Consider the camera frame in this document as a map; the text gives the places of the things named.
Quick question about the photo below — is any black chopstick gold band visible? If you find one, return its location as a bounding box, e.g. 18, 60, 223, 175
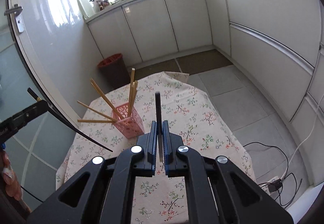
27, 87, 113, 152

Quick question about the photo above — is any white cable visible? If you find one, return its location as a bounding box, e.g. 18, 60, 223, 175
278, 92, 324, 181

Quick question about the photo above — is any dark red trash bin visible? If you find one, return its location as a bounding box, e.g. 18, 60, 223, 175
97, 53, 131, 89

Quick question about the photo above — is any black power adapter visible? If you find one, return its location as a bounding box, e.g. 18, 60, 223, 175
268, 178, 283, 193

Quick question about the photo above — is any dark floor mat left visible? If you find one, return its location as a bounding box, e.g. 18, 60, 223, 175
134, 59, 180, 80

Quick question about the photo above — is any person's left hand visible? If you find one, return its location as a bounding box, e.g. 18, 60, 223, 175
1, 150, 22, 201

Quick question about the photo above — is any white power strip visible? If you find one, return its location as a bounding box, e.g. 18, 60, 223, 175
259, 176, 283, 195

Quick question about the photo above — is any dark floor mat right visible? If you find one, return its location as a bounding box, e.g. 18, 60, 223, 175
176, 49, 232, 75

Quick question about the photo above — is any floral tablecloth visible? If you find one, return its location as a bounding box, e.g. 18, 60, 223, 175
55, 71, 257, 224

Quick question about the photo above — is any dark floor mat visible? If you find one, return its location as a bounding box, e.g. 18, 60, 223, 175
134, 59, 180, 80
176, 49, 232, 75

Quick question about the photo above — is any wooden chopstick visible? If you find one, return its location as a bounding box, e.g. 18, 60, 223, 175
77, 119, 116, 123
127, 68, 135, 117
77, 101, 117, 122
127, 81, 134, 117
131, 81, 138, 113
90, 78, 124, 120

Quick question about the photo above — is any pink perforated utensil basket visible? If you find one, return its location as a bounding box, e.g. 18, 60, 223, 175
112, 103, 144, 139

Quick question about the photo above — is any silver door handle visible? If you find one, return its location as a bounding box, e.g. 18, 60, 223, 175
4, 4, 25, 33

